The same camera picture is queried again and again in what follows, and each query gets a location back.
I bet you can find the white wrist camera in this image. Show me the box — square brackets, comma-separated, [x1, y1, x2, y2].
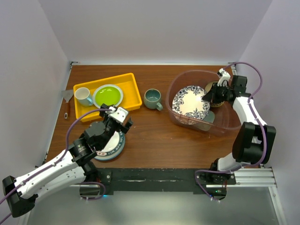
[217, 68, 231, 87]
[107, 106, 129, 125]

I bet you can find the blue floral plate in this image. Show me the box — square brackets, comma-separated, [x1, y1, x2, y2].
[172, 85, 210, 120]

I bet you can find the teal speckled ceramic mug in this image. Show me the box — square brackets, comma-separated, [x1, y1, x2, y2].
[143, 89, 163, 111]

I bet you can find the light-blue scalloped plate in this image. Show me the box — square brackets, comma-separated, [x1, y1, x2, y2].
[92, 84, 123, 108]

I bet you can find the brown floral cream-inside bowl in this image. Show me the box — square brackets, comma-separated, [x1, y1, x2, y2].
[204, 81, 224, 107]

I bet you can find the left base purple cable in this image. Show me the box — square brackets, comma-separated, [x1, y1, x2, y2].
[79, 181, 107, 201]

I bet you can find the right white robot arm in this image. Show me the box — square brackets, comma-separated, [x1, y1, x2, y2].
[204, 75, 276, 184]

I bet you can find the clear pink plastic bin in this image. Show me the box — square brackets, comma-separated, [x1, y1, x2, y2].
[165, 70, 241, 136]

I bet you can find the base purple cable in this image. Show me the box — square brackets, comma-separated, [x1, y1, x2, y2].
[79, 181, 107, 201]
[194, 169, 235, 202]

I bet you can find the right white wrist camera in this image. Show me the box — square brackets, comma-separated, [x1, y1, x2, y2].
[217, 68, 231, 87]

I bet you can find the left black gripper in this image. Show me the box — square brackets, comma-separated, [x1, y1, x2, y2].
[98, 104, 132, 150]

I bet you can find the green plate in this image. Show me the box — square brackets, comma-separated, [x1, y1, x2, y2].
[94, 86, 121, 106]

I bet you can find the yellow plastic tray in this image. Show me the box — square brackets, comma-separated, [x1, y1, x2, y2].
[73, 73, 142, 119]

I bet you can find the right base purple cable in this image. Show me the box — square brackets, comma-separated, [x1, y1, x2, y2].
[194, 169, 235, 202]

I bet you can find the light-blue bottom plate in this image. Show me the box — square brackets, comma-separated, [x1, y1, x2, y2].
[94, 132, 125, 161]

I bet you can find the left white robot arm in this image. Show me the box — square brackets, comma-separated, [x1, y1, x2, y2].
[1, 104, 133, 218]

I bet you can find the white light-blue mug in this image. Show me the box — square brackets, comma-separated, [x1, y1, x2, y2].
[74, 87, 93, 107]

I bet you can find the metal scraper wooden handle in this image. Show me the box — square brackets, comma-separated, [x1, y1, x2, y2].
[61, 90, 74, 119]

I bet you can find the light-teal divided rectangular dish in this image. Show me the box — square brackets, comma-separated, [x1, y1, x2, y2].
[193, 111, 215, 131]

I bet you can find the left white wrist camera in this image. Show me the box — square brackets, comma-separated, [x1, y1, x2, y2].
[107, 106, 129, 125]

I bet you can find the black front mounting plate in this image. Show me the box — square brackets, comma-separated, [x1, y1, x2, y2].
[79, 168, 236, 198]

